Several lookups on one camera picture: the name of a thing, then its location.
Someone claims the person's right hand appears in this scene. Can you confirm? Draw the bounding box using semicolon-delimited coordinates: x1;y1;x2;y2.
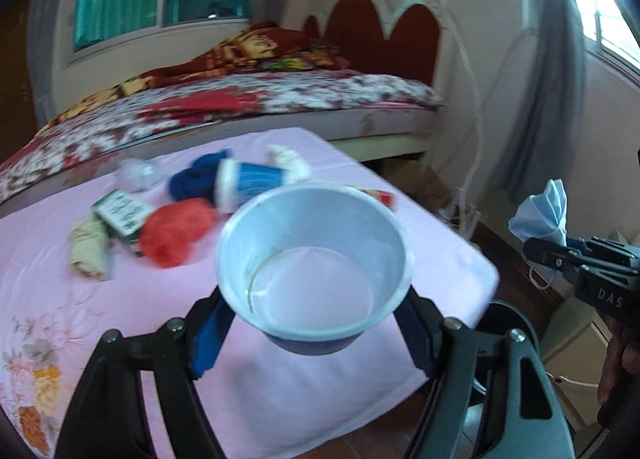
598;317;639;405

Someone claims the green white small carton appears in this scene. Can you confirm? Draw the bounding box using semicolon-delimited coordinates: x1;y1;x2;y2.
91;190;155;257

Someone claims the white paper cup blue base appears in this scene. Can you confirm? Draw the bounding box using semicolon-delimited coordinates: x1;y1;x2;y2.
215;182;414;356

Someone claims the blue crumpled cloth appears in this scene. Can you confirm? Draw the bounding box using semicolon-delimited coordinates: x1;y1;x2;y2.
168;149;231;205

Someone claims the light blue face mask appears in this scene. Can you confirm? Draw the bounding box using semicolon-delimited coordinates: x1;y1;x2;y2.
508;179;567;245

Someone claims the grey curtain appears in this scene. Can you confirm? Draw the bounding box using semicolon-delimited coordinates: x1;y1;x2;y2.
495;0;586;205

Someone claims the side window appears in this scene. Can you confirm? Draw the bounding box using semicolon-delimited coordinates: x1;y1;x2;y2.
576;0;639;72

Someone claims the red scalloped headboard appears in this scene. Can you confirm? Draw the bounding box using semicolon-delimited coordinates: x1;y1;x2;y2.
303;0;442;86

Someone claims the red plastic bag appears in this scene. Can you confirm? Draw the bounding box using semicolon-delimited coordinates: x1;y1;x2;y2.
139;198;218;268

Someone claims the beige paper wrapper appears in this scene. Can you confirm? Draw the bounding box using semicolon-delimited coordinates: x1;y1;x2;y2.
70;214;111;281

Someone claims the bed with floral sheet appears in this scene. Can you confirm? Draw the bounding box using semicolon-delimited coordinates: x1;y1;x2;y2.
1;69;445;216

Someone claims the white crumpled tissue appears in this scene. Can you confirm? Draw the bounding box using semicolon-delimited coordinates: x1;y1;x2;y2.
267;145;311;184

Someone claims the red patterned blanket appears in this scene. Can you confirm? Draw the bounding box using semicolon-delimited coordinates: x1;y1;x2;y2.
37;20;349;136

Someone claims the cardboard box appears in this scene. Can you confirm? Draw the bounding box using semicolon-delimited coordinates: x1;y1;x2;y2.
382;159;452;213

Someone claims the red snack wrapper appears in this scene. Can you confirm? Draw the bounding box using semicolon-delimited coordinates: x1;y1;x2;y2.
354;186;396;211

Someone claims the pink floral table cloth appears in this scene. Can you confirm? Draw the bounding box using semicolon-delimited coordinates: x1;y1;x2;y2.
1;128;499;458

